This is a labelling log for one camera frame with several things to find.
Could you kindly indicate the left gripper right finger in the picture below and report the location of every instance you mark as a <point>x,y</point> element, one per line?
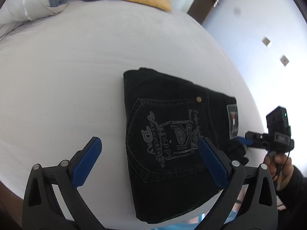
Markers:
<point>259,207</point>

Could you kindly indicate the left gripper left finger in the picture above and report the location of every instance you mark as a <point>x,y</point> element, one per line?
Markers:
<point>52,200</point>

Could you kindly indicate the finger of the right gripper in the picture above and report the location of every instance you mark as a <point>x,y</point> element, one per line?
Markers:
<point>245,141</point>
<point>254,136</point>

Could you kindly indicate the black denim pants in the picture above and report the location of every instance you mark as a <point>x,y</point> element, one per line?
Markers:
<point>166,117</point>

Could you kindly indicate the person's right hand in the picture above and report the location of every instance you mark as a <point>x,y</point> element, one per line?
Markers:
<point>281,169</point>

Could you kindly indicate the white bed sheet mattress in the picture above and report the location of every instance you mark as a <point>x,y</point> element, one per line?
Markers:
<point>62,84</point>

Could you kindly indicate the brown wooden door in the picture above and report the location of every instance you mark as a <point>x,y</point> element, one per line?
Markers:
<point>206,0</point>

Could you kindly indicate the rolled white duvet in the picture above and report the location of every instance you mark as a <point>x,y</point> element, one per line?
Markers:
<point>15,13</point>

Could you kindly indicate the wall switch plate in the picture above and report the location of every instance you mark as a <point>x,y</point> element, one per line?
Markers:
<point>284,60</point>
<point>266,41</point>

